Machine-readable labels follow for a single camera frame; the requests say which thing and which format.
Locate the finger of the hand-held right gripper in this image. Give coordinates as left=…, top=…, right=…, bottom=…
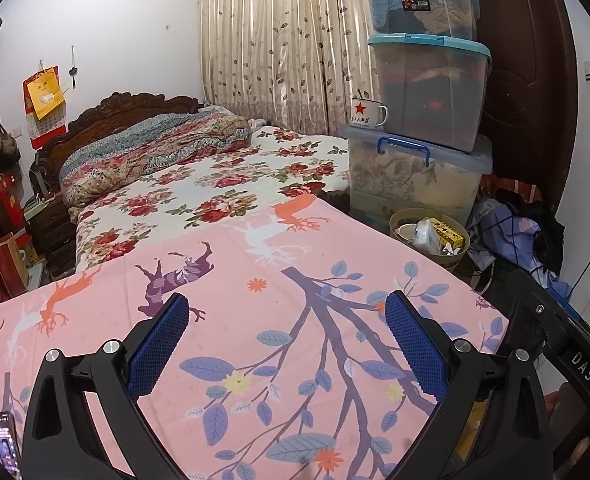
left=506, top=267, right=583, bottom=356

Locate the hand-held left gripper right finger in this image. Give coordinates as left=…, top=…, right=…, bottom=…
left=385, top=290, right=548, bottom=480

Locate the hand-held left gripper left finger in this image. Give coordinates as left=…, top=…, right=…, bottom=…
left=21, top=292, right=191, bottom=480

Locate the beige waste bin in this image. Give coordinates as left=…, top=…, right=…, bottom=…
left=389, top=207, right=471, bottom=272

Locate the long yellow box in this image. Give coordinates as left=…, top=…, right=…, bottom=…
left=432, top=220, right=465, bottom=256

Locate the person's right hand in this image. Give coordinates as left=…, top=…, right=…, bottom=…
left=545, top=382, right=590, bottom=466

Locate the pile of clothes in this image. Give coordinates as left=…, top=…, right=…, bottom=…
left=468, top=185, right=576, bottom=301

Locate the pink printed blanket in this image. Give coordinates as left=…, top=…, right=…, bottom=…
left=0, top=195, right=511, bottom=480

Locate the wooden nightstand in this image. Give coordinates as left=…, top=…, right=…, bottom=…
left=27, top=195, right=78, bottom=281

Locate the white floral bed sheet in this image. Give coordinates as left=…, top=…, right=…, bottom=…
left=75, top=126, right=351, bottom=276

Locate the black smartphone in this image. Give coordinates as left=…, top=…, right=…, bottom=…
left=0, top=410, right=23, bottom=478

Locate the floral quilt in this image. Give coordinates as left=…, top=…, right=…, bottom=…
left=59, top=110, right=253, bottom=208

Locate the red gift box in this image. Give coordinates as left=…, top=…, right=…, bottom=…
left=0, top=172, right=26, bottom=233

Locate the dark brown door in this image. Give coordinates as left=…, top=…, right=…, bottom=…
left=462, top=0, right=578, bottom=196

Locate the middle clear storage box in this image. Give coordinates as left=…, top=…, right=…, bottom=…
left=367, top=34, right=492, bottom=153

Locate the white enamel mug red star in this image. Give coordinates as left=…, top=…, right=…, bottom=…
left=350, top=96, right=390, bottom=128

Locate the carved wooden headboard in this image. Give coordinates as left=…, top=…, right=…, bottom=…
left=35, top=92, right=206, bottom=196

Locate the brown handbag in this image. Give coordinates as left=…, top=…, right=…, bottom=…
left=0, top=117, right=20, bottom=168

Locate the top clear storage box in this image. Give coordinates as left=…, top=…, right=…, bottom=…
left=357, top=0, right=477, bottom=42

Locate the beige leaf print curtain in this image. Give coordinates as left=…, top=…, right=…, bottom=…
left=198, top=0, right=381, bottom=138

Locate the red and yellow wall calendar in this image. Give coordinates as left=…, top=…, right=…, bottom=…
left=23, top=66, right=68, bottom=150

